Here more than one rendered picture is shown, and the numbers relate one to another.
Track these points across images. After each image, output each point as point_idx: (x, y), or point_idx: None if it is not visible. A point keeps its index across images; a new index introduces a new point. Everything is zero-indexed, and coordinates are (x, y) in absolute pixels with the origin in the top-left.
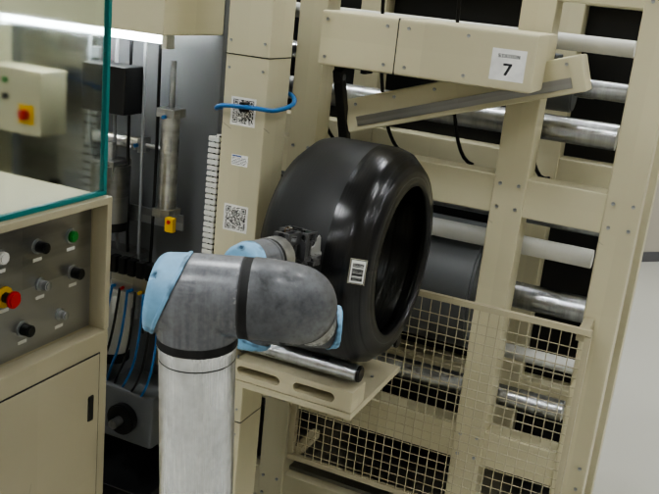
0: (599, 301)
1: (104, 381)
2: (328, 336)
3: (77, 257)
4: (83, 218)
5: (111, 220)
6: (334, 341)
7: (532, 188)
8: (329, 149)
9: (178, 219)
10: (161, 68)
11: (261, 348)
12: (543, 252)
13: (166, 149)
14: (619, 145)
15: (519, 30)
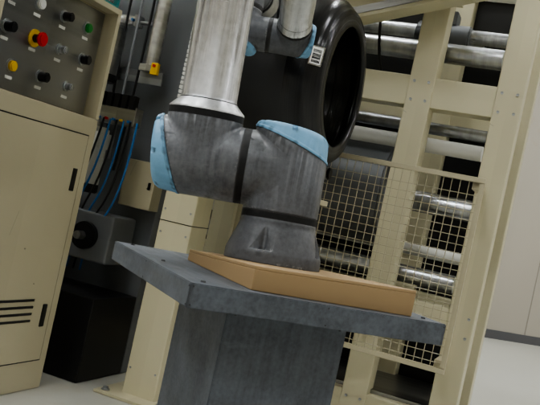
0: (489, 172)
1: (86, 165)
2: (308, 18)
3: (87, 50)
4: (97, 21)
5: (118, 29)
6: (308, 43)
7: (439, 84)
8: None
9: (159, 75)
10: None
11: (251, 45)
12: (443, 147)
13: (159, 16)
14: (507, 48)
15: None
